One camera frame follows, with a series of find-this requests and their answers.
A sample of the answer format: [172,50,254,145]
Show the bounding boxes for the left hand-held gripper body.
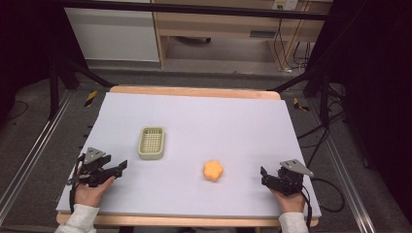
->
[67,147,114,188]

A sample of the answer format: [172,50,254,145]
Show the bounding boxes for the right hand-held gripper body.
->
[273,158,315,197]

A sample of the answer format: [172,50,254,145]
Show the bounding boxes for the person's right hand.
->
[270,188,306,215]

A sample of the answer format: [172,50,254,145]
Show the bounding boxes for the person's left hand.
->
[74,176,117,209]

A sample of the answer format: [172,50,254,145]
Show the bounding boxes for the green plastic basket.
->
[137,125,166,161]

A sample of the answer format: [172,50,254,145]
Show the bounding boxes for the orange flower-shaped sponge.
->
[202,159,225,183]

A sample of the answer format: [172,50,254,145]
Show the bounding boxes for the yellow black striped floor tape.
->
[84,90,98,109]
[292,97,311,113]

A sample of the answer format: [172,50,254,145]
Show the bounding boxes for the white foam mat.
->
[55,91,323,218]

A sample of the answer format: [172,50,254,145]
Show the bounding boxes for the black metal stand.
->
[48,56,117,121]
[266,64,332,127]

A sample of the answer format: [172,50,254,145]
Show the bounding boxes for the wooden table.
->
[55,84,321,228]

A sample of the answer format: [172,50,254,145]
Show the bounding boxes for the white cabinet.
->
[64,7,160,63]

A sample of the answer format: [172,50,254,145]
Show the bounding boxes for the wooden desk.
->
[151,0,334,72]

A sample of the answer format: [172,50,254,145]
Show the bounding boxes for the white power strip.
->
[271,0,299,12]

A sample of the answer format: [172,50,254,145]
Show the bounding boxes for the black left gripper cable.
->
[68,154,86,215]

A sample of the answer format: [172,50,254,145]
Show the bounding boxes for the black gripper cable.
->
[300,177,346,231]
[68,154,86,215]

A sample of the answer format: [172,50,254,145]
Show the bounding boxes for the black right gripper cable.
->
[300,177,346,231]

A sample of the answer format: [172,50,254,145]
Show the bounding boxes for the metal floor rail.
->
[307,96,377,233]
[0,90,75,224]

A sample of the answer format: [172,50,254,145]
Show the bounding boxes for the black floor cables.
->
[296,84,349,169]

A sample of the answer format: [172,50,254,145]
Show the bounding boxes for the hanging black desk cables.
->
[272,17,313,73]

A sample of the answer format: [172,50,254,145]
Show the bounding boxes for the black horizontal frame bar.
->
[60,0,328,21]

